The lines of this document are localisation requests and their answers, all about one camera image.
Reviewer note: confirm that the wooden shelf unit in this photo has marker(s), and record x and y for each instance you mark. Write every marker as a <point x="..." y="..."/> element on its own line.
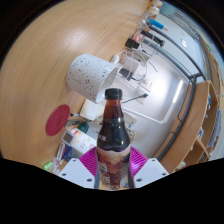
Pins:
<point x="200" y="110"/>

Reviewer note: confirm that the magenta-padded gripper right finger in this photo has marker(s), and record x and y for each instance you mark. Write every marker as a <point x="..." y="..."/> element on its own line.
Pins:
<point x="137" y="160"/>

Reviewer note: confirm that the white power strip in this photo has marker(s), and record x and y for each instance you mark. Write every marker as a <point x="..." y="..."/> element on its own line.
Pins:
<point x="131" y="63"/>

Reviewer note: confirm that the white tape roll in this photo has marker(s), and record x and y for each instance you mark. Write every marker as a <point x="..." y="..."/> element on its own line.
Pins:
<point x="155" y="8"/>

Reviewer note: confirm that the black electric shaver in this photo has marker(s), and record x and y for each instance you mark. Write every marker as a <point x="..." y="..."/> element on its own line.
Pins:
<point x="152" y="37"/>

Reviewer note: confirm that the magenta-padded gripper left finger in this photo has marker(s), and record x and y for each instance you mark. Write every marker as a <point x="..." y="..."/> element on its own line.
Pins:
<point x="88" y="158"/>

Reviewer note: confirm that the grey metal frame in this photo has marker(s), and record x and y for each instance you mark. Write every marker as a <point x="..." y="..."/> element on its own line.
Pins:
<point x="186" y="110"/>

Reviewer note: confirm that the white desk lamp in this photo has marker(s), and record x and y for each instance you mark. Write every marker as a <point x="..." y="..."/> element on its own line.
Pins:
<point x="177" y="91"/>

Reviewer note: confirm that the small black jar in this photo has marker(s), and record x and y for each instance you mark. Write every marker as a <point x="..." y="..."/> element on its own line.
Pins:
<point x="132" y="43"/>

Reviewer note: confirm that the flat round red coaster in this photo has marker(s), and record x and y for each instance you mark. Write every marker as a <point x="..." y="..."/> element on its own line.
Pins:
<point x="58" y="120"/>

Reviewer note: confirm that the blue tube bottle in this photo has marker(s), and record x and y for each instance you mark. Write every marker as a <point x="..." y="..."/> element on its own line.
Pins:
<point x="156" y="24"/>

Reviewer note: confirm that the white speckled mug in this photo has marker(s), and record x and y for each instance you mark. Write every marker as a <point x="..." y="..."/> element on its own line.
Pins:
<point x="90" y="76"/>

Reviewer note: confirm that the small white desk clock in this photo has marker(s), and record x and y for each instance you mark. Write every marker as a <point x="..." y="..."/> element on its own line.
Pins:
<point x="68" y="137"/>

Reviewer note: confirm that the dark cola bottle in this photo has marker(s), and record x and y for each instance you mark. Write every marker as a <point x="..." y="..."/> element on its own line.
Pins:
<point x="113" y="140"/>

